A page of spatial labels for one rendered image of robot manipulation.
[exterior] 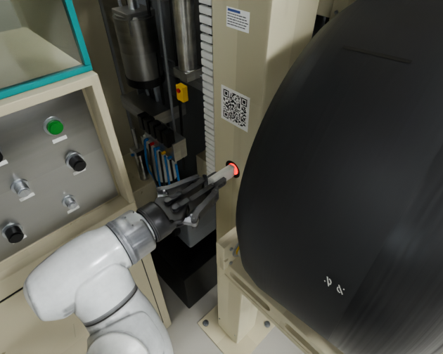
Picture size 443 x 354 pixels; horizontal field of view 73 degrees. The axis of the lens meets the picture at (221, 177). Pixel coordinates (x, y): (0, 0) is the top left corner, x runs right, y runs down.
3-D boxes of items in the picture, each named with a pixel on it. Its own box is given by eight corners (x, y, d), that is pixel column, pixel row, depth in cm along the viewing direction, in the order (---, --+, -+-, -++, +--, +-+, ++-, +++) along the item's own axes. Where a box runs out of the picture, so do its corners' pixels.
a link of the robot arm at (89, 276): (98, 221, 59) (133, 277, 60) (13, 272, 51) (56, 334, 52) (107, 220, 49) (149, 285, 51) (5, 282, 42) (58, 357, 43)
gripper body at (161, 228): (155, 228, 53) (195, 201, 57) (129, 202, 57) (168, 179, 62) (160, 252, 58) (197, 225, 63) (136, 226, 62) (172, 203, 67)
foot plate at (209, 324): (197, 324, 146) (197, 322, 145) (235, 287, 160) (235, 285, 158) (237, 369, 132) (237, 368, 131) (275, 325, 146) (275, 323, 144)
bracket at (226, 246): (216, 264, 75) (215, 241, 68) (307, 185, 95) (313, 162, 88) (225, 272, 73) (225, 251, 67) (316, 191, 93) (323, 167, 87)
